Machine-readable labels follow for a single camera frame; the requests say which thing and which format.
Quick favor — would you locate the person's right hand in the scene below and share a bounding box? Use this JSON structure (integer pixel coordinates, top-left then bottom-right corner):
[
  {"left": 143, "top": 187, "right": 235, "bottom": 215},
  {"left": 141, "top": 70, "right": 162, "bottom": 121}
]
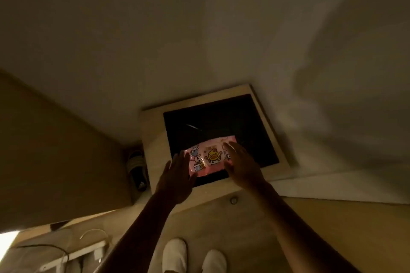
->
[{"left": 223, "top": 142, "right": 268, "bottom": 194}]

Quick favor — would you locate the person's left hand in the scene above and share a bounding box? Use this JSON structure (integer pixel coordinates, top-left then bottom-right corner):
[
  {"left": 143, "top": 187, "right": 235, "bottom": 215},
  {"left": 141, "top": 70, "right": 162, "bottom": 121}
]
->
[{"left": 155, "top": 151, "right": 198, "bottom": 205}]

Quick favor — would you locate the pink cartoon print packet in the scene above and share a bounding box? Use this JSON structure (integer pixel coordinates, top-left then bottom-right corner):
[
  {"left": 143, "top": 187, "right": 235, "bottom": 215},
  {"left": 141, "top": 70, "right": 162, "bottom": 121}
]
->
[{"left": 184, "top": 135, "right": 238, "bottom": 178}]

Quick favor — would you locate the person's right forearm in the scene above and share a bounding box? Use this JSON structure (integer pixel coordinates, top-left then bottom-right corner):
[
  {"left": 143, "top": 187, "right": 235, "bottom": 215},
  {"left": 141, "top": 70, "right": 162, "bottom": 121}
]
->
[{"left": 248, "top": 183, "right": 362, "bottom": 273}]

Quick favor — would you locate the person's left forearm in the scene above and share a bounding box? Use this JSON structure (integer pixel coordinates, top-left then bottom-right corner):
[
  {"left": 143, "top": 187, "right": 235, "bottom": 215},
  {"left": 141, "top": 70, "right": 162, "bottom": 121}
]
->
[{"left": 96, "top": 190, "right": 184, "bottom": 273}]

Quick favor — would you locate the light wooden open drawer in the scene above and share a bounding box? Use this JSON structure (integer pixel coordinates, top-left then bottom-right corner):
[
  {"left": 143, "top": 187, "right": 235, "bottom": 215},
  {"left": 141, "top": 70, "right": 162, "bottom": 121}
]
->
[{"left": 139, "top": 84, "right": 293, "bottom": 216}]

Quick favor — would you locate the black striped slide sandal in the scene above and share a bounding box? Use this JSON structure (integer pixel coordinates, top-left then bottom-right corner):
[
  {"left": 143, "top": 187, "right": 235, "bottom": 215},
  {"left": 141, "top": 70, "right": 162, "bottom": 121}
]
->
[{"left": 126, "top": 151, "right": 150, "bottom": 192}]

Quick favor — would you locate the person's right white slipper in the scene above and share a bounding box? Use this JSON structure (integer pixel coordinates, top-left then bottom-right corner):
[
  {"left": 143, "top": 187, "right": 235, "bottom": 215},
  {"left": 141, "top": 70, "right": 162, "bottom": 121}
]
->
[{"left": 201, "top": 249, "right": 227, "bottom": 273}]

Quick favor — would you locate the white power strip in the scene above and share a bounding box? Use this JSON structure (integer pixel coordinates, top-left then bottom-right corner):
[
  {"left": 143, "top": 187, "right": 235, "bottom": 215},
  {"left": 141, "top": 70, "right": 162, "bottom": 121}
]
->
[{"left": 38, "top": 240, "right": 108, "bottom": 273}]

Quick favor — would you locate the white bed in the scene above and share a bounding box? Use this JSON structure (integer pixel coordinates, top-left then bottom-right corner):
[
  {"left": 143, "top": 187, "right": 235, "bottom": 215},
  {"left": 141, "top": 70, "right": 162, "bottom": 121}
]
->
[{"left": 0, "top": 0, "right": 410, "bottom": 205}]

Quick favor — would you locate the white cable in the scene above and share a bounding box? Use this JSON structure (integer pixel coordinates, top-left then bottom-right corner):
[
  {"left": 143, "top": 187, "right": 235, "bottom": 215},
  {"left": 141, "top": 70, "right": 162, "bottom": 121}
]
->
[{"left": 78, "top": 229, "right": 110, "bottom": 245}]

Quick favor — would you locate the black cable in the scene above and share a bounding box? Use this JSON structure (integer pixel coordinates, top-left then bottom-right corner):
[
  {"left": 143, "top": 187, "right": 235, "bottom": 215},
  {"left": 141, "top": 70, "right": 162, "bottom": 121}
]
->
[{"left": 13, "top": 243, "right": 70, "bottom": 264}]

